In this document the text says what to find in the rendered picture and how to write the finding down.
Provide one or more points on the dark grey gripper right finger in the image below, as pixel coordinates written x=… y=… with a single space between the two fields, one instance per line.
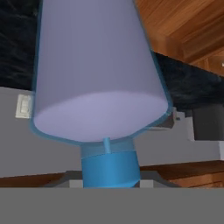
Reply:
x=148 y=178

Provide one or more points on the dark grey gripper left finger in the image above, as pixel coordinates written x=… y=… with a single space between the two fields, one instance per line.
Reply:
x=73 y=178

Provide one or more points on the blue transparent soap dispenser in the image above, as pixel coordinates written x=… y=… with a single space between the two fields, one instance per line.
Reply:
x=96 y=73

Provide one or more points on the dark grey box appliance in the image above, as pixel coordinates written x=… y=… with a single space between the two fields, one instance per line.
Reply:
x=209 y=122

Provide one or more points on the white wall switch plate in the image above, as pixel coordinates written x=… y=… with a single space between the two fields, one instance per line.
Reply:
x=24 y=105

